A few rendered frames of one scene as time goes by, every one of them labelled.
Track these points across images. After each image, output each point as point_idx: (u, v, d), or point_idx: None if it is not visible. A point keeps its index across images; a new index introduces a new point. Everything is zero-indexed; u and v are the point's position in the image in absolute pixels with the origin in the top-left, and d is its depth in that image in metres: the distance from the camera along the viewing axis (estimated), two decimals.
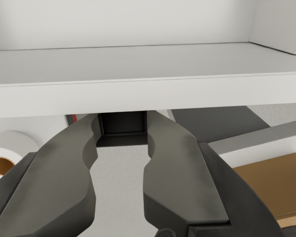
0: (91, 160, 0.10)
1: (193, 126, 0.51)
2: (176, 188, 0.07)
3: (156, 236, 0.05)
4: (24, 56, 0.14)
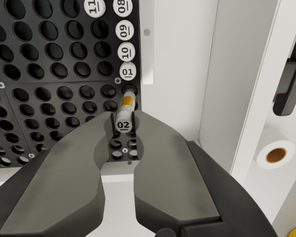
0: (102, 160, 0.10)
1: None
2: (167, 188, 0.07)
3: (156, 236, 0.05)
4: (209, 125, 0.23)
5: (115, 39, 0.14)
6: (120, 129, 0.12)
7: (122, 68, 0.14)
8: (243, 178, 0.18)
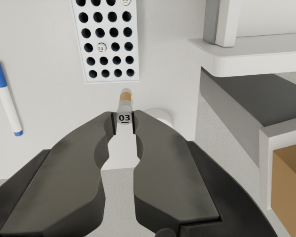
0: (102, 160, 0.10)
1: (262, 108, 0.57)
2: (167, 188, 0.07)
3: (156, 236, 0.05)
4: (258, 40, 0.21)
5: None
6: None
7: None
8: (274, 69, 0.16)
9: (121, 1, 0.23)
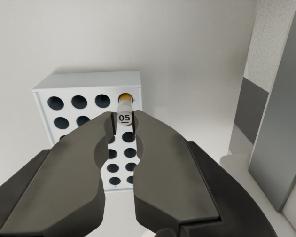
0: (102, 160, 0.10)
1: None
2: (167, 188, 0.07)
3: (156, 236, 0.05)
4: None
5: None
6: None
7: None
8: None
9: (119, 122, 0.13)
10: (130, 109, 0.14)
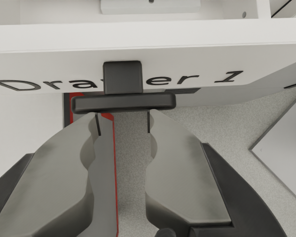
0: (89, 161, 0.10)
1: None
2: (178, 189, 0.07)
3: (156, 236, 0.05)
4: None
5: None
6: None
7: None
8: None
9: None
10: None
